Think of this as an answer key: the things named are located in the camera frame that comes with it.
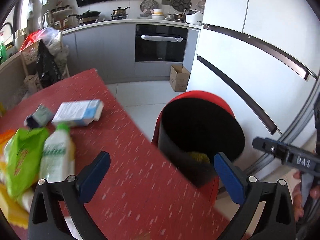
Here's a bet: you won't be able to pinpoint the yellow orange snack wrapper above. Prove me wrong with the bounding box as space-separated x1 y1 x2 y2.
1 130 34 229

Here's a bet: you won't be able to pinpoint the yellow foam fruit net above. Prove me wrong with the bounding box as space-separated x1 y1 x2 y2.
183 152 211 169

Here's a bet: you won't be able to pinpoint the white blue carton box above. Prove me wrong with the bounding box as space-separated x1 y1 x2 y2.
52 99 104 127

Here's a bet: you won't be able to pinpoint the red trash bin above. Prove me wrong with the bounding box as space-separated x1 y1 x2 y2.
151 90 245 204

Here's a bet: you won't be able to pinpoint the grey kitchen cabinets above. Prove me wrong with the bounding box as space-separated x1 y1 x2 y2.
62 20 201 84

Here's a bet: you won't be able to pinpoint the black kitchen faucet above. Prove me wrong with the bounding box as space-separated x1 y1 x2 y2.
1 22 14 42

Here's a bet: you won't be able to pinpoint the person right hand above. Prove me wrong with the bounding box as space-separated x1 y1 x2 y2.
286 170 304 222

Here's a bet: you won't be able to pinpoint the white bottle green cap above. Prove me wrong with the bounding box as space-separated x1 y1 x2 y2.
39 123 75 183

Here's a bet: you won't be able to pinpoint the green snack bag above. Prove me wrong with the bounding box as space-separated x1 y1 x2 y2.
5 128 49 200

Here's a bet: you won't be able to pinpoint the white refrigerator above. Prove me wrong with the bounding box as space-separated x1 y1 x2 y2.
188 0 319 179

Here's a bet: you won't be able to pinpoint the grey crumpled small carton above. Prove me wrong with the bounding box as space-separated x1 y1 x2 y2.
23 105 54 129

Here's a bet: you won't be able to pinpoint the cardboard box on floor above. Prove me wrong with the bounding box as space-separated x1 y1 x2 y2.
169 64 190 92

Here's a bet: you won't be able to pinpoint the black plastic bag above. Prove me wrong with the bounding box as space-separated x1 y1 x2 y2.
36 40 62 88

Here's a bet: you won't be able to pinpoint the white rice cooker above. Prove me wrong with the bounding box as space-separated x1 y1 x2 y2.
185 9 203 25

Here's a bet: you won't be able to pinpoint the black built-in oven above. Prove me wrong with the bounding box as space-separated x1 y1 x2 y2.
135 24 188 62

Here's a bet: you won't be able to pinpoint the green bottle by sink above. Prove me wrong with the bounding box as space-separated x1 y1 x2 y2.
0 42 7 64

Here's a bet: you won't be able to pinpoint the red plastic basket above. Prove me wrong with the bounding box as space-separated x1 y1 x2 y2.
20 30 40 51

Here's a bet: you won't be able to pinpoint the round decorative plate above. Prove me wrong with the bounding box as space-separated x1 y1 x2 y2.
140 0 159 15

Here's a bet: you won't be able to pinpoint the small steel pot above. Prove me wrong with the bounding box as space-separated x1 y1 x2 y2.
111 7 130 20

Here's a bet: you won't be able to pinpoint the black wok pan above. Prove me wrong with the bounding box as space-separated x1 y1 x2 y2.
67 10 101 25

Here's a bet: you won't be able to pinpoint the black mould pan on wall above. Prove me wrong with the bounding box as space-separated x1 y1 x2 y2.
171 0 192 12

